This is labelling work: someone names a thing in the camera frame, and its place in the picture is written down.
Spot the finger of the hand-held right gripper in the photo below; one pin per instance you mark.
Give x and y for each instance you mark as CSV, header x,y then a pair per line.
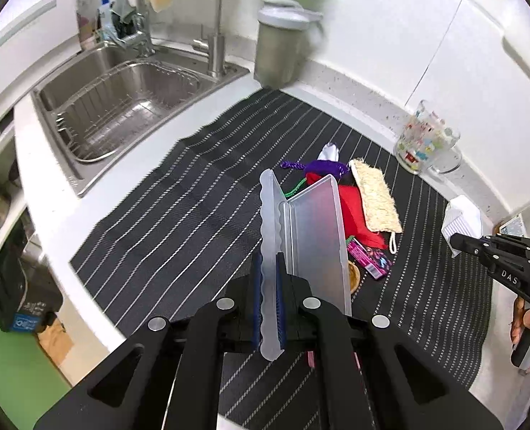
x,y
468,244

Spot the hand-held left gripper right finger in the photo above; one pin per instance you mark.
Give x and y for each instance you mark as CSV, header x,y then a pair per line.
x,y
281,313

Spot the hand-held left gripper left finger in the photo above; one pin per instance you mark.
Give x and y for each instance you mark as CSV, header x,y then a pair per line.
x,y
258,304

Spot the translucent plastic case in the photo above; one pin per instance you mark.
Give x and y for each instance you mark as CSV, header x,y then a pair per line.
x,y
314,242

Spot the red cloth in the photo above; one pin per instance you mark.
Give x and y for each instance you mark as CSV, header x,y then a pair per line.
x,y
352,215

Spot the small round wooden lid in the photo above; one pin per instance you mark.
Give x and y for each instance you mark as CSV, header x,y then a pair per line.
x,y
353,277

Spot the pink printed packet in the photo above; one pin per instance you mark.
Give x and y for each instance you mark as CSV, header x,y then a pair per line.
x,y
368,257

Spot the beige loofah pad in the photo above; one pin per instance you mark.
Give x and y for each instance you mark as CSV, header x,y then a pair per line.
x,y
377,197

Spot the printed glass mug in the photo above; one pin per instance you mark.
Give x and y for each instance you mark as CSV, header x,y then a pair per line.
x,y
421,143

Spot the black striped mat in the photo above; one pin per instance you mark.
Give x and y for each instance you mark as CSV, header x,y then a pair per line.
x,y
180,215

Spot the small white scrap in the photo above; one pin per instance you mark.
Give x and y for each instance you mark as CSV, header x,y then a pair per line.
x,y
329,152

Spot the brown cardboard piece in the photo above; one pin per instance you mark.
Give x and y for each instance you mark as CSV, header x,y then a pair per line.
x,y
57,340

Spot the black appliance with blue label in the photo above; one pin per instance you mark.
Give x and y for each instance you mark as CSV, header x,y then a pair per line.
x,y
19,286

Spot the grey lidded canister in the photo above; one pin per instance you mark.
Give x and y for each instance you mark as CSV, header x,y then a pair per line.
x,y
278,49

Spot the slim gooseneck steel faucet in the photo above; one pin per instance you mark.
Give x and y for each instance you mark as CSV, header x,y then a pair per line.
x,y
215,49

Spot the stainless steel sink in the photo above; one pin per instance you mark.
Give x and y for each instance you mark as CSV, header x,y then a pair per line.
x,y
90,71

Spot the white open shelf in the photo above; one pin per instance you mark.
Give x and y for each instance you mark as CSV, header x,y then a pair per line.
x,y
1,174

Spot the chrome kitchen faucet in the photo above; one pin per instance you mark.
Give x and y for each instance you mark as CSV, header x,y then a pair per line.
x,y
137,36

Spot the blue capped soap bottle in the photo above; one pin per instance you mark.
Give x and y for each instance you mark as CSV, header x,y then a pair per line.
x,y
104,20

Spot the grey dish cloth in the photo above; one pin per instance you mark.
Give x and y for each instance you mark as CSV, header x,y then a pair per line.
x,y
124,9

